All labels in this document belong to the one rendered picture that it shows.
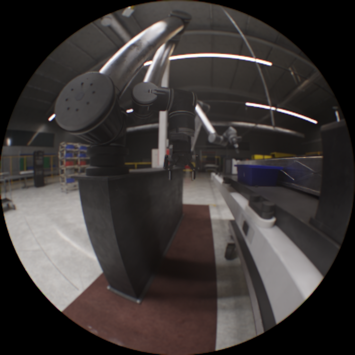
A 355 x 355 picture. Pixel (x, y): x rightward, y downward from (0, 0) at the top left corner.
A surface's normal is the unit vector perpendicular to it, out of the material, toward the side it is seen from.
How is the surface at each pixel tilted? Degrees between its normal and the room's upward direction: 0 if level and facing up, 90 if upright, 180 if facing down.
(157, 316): 0
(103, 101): 92
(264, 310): 0
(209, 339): 0
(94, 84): 90
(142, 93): 90
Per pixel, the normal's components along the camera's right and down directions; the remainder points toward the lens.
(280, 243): 0.00, -0.99
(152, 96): 0.38, 0.18
